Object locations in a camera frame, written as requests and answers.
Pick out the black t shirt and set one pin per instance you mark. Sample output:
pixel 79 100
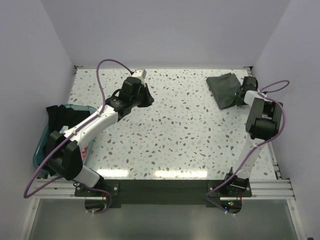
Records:
pixel 60 116

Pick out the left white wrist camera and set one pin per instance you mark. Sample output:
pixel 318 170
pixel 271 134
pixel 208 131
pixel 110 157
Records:
pixel 140 74

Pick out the aluminium rail frame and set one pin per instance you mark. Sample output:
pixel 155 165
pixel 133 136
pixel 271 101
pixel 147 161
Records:
pixel 278 189

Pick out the dark grey t shirt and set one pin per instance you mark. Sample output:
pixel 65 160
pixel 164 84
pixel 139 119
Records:
pixel 224 89

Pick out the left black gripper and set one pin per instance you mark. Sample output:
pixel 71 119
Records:
pixel 148 99

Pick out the pink t shirt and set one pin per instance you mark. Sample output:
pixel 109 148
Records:
pixel 84 152

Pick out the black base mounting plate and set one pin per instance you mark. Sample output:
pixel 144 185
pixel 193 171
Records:
pixel 113 193

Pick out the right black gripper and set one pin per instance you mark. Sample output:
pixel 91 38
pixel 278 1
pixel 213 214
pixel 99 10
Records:
pixel 238 103

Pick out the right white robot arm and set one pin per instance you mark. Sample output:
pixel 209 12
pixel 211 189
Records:
pixel 265 121

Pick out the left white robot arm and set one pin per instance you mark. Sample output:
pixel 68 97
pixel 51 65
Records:
pixel 63 150

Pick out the teal plastic laundry basket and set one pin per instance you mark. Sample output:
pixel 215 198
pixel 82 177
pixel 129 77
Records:
pixel 38 156

